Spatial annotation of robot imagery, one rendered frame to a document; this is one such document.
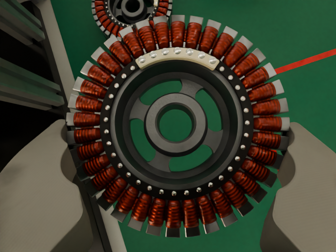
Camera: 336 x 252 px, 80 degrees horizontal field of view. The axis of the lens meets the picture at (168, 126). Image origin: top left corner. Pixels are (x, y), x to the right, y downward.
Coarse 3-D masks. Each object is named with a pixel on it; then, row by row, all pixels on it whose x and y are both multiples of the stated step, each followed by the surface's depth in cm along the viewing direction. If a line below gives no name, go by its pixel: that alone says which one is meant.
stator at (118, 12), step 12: (96, 0) 28; (108, 0) 28; (120, 0) 30; (132, 0) 29; (156, 0) 27; (168, 0) 28; (96, 12) 28; (108, 12) 28; (120, 12) 30; (132, 12) 28; (144, 12) 29; (156, 12) 27; (168, 12) 27; (108, 24) 27; (120, 24) 27; (132, 24) 28; (168, 24) 29; (108, 36) 28; (120, 36) 27
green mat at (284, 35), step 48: (144, 0) 31; (192, 0) 31; (240, 0) 31; (288, 0) 30; (96, 48) 31; (288, 48) 30; (144, 96) 30; (288, 96) 29; (144, 144) 30; (144, 240) 29; (192, 240) 29; (240, 240) 28
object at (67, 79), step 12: (48, 0) 32; (48, 12) 32; (48, 24) 32; (48, 36) 32; (60, 36) 31; (60, 48) 31; (60, 60) 31; (60, 72) 31; (72, 84) 31; (108, 216) 29; (108, 228) 29; (120, 240) 29
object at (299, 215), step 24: (288, 144) 10; (312, 144) 9; (288, 168) 8; (312, 168) 7; (288, 192) 7; (312, 192) 7; (288, 216) 6; (312, 216) 6; (264, 240) 6; (288, 240) 5; (312, 240) 5
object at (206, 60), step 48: (144, 48) 10; (192, 48) 10; (240, 48) 10; (96, 96) 10; (192, 96) 12; (240, 96) 10; (96, 144) 10; (192, 144) 11; (240, 144) 10; (96, 192) 10; (144, 192) 10; (192, 192) 10; (240, 192) 9
